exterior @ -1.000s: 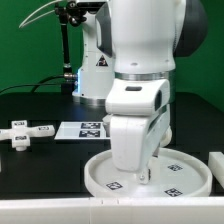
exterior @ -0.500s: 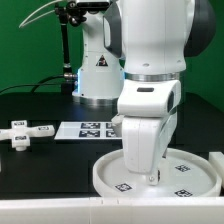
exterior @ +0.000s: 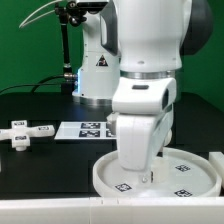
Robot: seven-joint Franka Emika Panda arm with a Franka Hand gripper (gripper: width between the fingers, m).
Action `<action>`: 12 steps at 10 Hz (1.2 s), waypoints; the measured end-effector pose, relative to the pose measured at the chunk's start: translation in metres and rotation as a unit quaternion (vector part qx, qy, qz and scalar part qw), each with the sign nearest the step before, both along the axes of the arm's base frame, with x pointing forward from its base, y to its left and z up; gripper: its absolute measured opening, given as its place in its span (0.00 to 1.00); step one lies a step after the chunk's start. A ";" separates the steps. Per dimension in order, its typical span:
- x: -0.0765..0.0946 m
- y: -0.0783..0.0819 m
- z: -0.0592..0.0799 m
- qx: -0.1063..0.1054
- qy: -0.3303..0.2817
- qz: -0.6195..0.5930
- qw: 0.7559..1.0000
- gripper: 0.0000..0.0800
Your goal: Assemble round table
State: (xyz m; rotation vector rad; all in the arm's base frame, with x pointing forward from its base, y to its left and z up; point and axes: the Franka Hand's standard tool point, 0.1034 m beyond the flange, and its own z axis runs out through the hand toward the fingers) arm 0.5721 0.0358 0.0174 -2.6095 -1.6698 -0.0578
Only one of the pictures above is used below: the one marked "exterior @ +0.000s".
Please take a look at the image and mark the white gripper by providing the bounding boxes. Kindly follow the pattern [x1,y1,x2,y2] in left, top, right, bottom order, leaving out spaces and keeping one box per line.
[107,77,176,184]

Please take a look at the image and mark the white round table top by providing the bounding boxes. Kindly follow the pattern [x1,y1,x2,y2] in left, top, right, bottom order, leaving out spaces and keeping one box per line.
[93,147,222,198]

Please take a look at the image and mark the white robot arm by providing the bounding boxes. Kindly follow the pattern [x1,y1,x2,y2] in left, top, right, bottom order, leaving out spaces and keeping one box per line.
[80,0,213,184]

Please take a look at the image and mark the white block at right edge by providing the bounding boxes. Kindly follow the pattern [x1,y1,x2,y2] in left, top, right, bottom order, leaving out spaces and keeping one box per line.
[209,152,224,186]

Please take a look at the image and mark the white marker tag sheet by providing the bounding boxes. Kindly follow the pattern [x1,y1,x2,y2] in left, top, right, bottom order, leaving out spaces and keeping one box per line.
[55,121,115,140]

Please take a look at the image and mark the white cross-shaped table base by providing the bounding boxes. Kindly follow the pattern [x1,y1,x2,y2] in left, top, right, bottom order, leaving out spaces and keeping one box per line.
[0,120,55,152]

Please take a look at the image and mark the white front rail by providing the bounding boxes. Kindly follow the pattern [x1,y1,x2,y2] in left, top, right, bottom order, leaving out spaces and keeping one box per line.
[0,197,224,224]

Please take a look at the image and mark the black cable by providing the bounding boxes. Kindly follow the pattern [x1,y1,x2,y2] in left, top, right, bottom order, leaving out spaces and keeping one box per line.
[0,75,68,95]

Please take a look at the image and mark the white cables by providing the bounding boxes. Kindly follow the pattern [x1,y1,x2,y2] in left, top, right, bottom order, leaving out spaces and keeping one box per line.
[18,0,64,29]

